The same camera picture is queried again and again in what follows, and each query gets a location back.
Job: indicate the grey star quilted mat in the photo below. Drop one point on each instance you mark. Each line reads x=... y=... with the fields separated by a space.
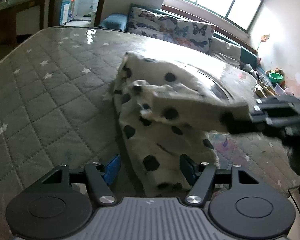
x=57 y=114

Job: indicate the green toy bowl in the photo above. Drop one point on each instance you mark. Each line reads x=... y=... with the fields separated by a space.
x=275 y=77

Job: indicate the butterfly pillow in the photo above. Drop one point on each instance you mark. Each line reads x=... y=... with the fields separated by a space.
x=149 y=24
x=194 y=35

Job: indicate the plush toy on sofa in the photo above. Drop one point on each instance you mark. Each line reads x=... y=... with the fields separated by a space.
x=248 y=68

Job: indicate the flower wall decoration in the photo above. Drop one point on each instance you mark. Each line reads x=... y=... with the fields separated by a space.
x=264 y=38

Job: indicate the white polka dot garment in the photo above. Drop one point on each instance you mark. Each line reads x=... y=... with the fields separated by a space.
x=165 y=111

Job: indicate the blue sofa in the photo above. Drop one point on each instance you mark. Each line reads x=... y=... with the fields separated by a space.
x=118 y=21

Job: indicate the blue white cabinet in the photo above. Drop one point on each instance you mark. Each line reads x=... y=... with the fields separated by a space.
x=66 y=13

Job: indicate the butterfly pillow right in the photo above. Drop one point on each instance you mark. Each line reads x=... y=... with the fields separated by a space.
x=194 y=35

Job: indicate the dark wooden table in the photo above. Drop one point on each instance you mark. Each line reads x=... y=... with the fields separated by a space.
x=15 y=27

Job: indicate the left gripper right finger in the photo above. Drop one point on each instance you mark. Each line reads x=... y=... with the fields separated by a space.
x=200 y=177

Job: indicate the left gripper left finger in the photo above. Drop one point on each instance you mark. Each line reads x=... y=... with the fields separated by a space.
x=98 y=178

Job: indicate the yellow folded cloth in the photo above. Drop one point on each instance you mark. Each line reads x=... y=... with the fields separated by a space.
x=263 y=91

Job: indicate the butterfly pillow left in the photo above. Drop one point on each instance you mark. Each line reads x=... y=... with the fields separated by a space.
x=149 y=24

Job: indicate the clear plastic box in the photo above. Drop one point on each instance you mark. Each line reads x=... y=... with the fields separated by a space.
x=282 y=91

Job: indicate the beige cushion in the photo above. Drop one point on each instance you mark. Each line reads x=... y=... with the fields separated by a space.
x=225 y=51

